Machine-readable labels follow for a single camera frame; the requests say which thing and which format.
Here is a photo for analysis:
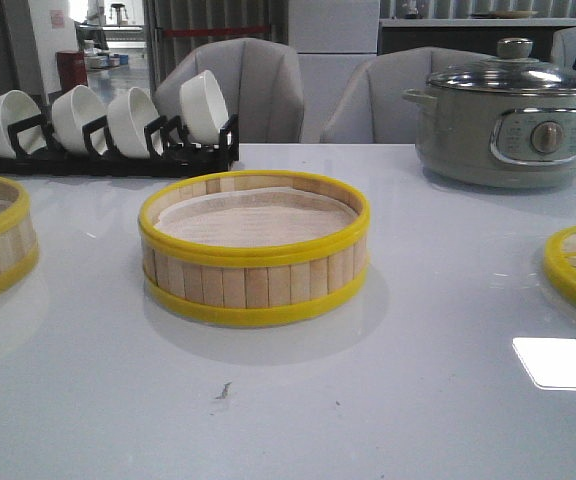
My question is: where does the white refrigerator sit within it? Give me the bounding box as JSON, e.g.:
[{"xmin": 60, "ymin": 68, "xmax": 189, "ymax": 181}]
[{"xmin": 287, "ymin": 1, "xmax": 380, "ymax": 143}]

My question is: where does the glass pot lid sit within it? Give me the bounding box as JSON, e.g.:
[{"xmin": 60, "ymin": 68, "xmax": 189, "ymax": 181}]
[{"xmin": 427, "ymin": 37, "xmax": 576, "ymax": 95}]

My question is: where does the red trash bin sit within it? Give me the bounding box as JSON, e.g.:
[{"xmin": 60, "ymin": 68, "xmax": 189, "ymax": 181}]
[{"xmin": 56, "ymin": 50, "xmax": 88, "ymax": 93}]

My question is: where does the white bowl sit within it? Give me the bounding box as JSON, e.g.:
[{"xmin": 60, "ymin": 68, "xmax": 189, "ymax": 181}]
[
  {"xmin": 51, "ymin": 85, "xmax": 106, "ymax": 155},
  {"xmin": 0, "ymin": 90, "xmax": 41, "ymax": 159},
  {"xmin": 107, "ymin": 87, "xmax": 160, "ymax": 159},
  {"xmin": 179, "ymin": 70, "xmax": 229, "ymax": 145}
]

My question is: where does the white steamer liner cloth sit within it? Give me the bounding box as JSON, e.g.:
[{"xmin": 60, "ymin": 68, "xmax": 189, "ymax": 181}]
[{"xmin": 155, "ymin": 187, "xmax": 357, "ymax": 248}]

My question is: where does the left grey armchair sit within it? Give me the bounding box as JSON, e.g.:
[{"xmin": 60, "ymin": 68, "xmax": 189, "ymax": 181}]
[{"xmin": 153, "ymin": 38, "xmax": 305, "ymax": 143}]

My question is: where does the grey electric cooking pot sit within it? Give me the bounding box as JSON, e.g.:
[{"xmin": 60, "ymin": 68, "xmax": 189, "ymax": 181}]
[{"xmin": 402, "ymin": 86, "xmax": 576, "ymax": 189}]

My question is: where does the bamboo steamer tray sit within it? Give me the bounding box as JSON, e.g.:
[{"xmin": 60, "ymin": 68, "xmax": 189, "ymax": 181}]
[
  {"xmin": 138, "ymin": 170, "xmax": 370, "ymax": 327},
  {"xmin": 0, "ymin": 177, "xmax": 39, "ymax": 293}
]

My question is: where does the dark counter cabinet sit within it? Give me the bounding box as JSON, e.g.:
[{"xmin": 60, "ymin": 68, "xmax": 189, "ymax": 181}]
[{"xmin": 377, "ymin": 18, "xmax": 576, "ymax": 60}]

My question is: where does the black dish rack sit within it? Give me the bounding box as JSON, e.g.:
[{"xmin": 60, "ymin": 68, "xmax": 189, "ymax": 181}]
[{"xmin": 0, "ymin": 114, "xmax": 239, "ymax": 178}]

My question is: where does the red barrier belt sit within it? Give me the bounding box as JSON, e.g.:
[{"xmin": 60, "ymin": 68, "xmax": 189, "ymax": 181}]
[{"xmin": 162, "ymin": 25, "xmax": 272, "ymax": 38}]

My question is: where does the wooden plate on counter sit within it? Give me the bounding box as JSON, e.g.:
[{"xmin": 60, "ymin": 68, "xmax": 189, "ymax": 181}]
[{"xmin": 469, "ymin": 10, "xmax": 538, "ymax": 20}]

